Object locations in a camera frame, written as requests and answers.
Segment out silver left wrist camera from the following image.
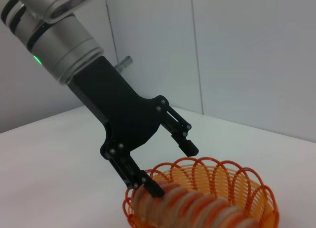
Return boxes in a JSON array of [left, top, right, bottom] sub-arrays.
[[11, 0, 107, 24]]

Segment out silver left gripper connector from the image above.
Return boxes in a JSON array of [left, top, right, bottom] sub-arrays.
[[114, 55, 134, 73]]

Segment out orange striped bread roll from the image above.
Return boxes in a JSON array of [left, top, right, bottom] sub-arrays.
[[132, 181, 260, 228]]

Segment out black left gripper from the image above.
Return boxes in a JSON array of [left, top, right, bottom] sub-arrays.
[[68, 55, 199, 198]]

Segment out orange woven plastic basket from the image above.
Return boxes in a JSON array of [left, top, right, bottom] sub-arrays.
[[122, 156, 281, 228]]

